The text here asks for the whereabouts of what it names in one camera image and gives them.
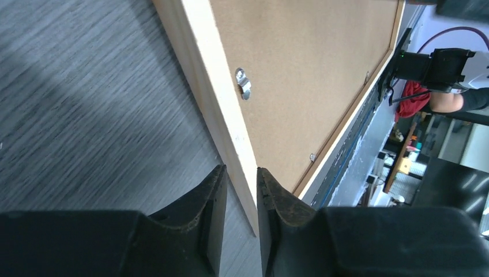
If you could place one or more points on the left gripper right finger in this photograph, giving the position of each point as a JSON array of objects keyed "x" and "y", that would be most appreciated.
[{"x": 297, "y": 240}]

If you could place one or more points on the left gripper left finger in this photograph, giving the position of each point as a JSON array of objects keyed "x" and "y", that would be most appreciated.
[{"x": 182, "y": 239}]

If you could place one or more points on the light wooden picture frame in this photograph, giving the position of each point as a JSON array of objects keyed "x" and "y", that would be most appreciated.
[{"x": 193, "y": 33}]

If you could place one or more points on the brown fibreboard backing board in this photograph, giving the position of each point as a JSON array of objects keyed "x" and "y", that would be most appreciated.
[{"x": 309, "y": 64}]

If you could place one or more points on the person forearm in background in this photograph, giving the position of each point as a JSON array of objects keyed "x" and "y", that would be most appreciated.
[{"x": 444, "y": 103}]

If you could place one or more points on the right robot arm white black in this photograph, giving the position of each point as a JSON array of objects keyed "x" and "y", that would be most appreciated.
[{"x": 445, "y": 69}]

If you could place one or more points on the small metal turn clip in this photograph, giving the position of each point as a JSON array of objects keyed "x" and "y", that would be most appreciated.
[{"x": 243, "y": 83}]

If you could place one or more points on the red cloth in background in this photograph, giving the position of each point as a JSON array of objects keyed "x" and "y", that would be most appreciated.
[{"x": 420, "y": 96}]

